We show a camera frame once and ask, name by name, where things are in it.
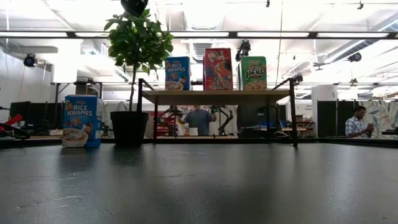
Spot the black table mat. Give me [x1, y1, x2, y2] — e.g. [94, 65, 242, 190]
[0, 142, 398, 224]

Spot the blue Rice Krispies box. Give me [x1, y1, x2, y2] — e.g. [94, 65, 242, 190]
[62, 94, 104, 149]
[164, 55, 192, 91]

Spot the white pillar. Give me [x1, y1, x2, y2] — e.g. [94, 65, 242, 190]
[310, 85, 339, 138]

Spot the floral wall panel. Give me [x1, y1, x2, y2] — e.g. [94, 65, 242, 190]
[360, 100, 398, 139]

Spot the green Apple Jacks box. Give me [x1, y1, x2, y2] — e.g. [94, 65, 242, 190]
[240, 55, 268, 91]

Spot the black hanging device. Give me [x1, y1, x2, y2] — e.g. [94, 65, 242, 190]
[234, 39, 252, 62]

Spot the black round overhead fixture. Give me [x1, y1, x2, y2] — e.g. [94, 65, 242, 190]
[120, 0, 149, 17]

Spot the red and black object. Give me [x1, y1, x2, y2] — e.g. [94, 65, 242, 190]
[0, 114, 31, 140]

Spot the person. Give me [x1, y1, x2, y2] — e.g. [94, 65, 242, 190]
[178, 105, 218, 137]
[344, 105, 376, 139]

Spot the long ceiling light strip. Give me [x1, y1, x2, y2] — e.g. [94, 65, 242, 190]
[0, 30, 398, 40]

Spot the green potted plant black pot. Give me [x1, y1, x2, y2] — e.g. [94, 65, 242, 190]
[103, 8, 175, 147]

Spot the wooden shelf with black legs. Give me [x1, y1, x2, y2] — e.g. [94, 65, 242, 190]
[137, 77, 299, 148]

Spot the red Froot Loops box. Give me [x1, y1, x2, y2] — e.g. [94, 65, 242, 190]
[203, 47, 234, 91]

